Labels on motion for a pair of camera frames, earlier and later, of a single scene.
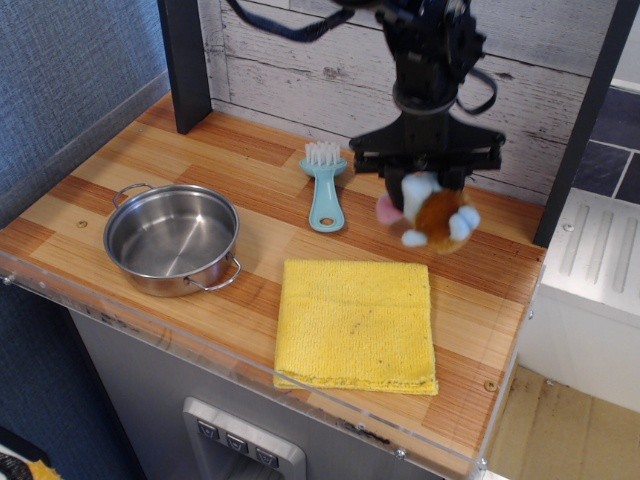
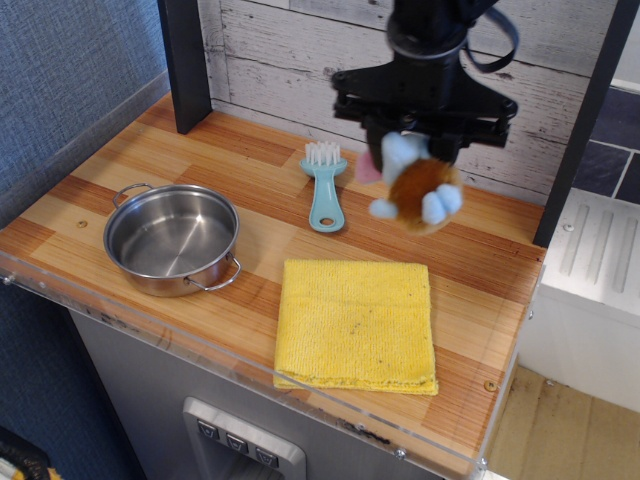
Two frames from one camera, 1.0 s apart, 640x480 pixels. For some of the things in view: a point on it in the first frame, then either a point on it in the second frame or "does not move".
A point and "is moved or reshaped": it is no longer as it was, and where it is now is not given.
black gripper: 432,142 -> 429,93
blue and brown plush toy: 443,218 is moved or reshaped
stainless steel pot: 170,239 does not move
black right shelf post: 589,109 does not move
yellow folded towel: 355,326 does not move
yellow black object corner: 22,461 does not move
